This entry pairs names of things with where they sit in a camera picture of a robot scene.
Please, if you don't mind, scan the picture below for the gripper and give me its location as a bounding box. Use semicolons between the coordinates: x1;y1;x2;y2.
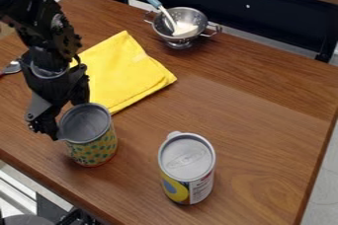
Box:
18;46;93;141

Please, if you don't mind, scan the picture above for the yellow can with green dots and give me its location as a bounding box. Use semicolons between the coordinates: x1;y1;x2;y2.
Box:
55;102;120;168

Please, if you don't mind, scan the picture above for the yellow and blue labelled can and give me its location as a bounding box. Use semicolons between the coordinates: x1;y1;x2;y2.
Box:
156;130;218;206

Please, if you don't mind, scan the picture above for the silver spoon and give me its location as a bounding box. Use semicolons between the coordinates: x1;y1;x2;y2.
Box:
0;58;23;78

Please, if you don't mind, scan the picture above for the yellow cloth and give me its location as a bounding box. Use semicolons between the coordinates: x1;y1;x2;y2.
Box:
68;30;179;115

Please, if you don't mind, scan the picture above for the silver strainer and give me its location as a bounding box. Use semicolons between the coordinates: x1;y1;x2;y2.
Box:
142;6;223;50

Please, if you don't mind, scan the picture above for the white spatula with blue handle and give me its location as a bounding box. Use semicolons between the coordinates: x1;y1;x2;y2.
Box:
134;0;202;38

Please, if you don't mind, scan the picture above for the wooden table with black frame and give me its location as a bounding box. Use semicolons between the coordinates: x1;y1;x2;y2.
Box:
95;0;338;64

